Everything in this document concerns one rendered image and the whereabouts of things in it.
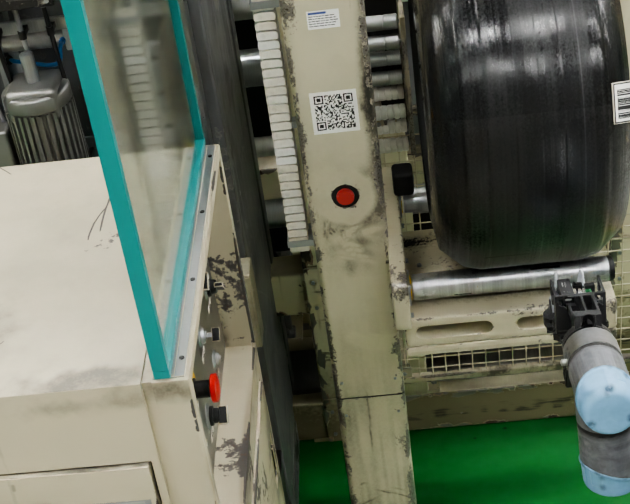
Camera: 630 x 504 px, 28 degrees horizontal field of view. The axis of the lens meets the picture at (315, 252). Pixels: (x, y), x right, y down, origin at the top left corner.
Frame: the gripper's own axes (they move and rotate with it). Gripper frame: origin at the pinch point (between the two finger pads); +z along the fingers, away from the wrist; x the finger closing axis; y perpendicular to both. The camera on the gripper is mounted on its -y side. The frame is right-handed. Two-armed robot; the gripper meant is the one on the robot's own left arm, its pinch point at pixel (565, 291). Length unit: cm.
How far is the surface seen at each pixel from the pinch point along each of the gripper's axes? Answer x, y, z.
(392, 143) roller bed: 24, 1, 65
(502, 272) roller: 7.6, -6.0, 19.2
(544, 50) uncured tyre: 1.0, 36.3, 6.1
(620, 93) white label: -9.4, 29.2, 4.3
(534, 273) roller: 2.4, -6.5, 18.7
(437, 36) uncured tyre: 15.8, 38.7, 10.5
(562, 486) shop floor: -8, -92, 71
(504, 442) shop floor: 4, -90, 88
